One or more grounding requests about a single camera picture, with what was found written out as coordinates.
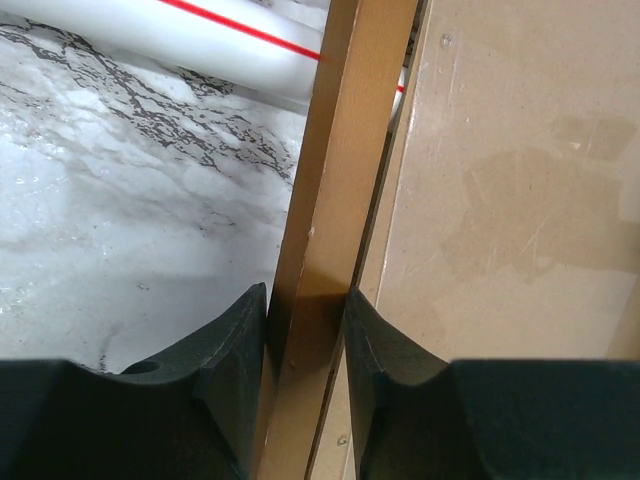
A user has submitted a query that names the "white PVC pipe rack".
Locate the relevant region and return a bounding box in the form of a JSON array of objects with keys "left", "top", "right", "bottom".
[{"left": 24, "top": 0, "right": 409, "bottom": 131}]

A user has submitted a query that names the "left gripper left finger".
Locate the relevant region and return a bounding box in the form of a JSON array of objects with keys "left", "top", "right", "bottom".
[{"left": 1, "top": 284, "right": 267, "bottom": 479}]

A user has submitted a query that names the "brown wooden picture frame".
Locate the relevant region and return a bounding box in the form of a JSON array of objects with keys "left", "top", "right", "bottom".
[{"left": 252, "top": 0, "right": 417, "bottom": 479}]

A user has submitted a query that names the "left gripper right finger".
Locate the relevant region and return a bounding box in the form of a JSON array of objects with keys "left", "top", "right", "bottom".
[{"left": 343, "top": 290, "right": 639, "bottom": 479}]

